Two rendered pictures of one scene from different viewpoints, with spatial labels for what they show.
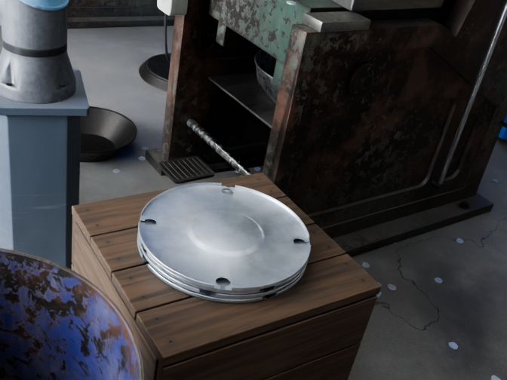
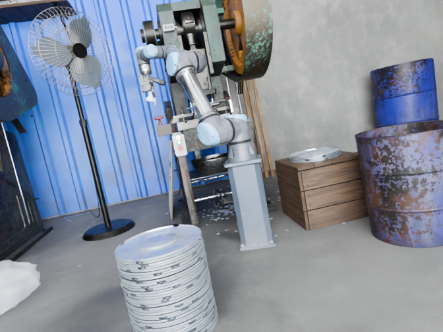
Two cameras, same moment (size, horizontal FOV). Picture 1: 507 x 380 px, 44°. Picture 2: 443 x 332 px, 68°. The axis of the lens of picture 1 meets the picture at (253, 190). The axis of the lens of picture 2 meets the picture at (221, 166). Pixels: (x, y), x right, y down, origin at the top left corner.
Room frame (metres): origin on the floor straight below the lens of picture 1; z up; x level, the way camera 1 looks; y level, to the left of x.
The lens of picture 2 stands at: (0.35, 1.93, 0.67)
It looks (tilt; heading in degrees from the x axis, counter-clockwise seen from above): 8 degrees down; 301
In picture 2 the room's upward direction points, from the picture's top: 11 degrees counter-clockwise
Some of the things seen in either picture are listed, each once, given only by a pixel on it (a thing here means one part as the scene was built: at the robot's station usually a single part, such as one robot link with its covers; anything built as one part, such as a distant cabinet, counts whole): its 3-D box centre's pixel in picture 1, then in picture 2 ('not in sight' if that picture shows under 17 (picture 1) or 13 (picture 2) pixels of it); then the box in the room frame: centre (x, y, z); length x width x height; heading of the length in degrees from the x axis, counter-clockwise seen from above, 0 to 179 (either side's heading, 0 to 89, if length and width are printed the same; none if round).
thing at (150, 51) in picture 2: not in sight; (151, 52); (1.66, 0.33, 1.14); 0.11 x 0.11 x 0.08; 65
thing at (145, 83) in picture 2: not in sight; (146, 82); (1.77, 0.30, 0.98); 0.09 x 0.08 x 0.12; 40
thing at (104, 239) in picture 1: (210, 319); (319, 186); (0.86, 0.03, 0.18); 0.40 x 0.38 x 0.35; 128
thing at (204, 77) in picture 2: not in sight; (197, 70); (1.61, -0.07, 1.04); 0.17 x 0.15 x 0.30; 130
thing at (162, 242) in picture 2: not in sight; (159, 241); (1.11, 1.16, 0.31); 0.29 x 0.29 x 0.01
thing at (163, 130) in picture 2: not in sight; (166, 138); (1.73, 0.27, 0.62); 0.10 x 0.06 x 0.20; 40
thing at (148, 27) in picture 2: not in sight; (154, 37); (1.84, 0.04, 1.31); 0.22 x 0.12 x 0.22; 130
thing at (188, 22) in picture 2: not in sight; (190, 37); (1.64, -0.10, 1.27); 0.21 x 0.12 x 0.34; 130
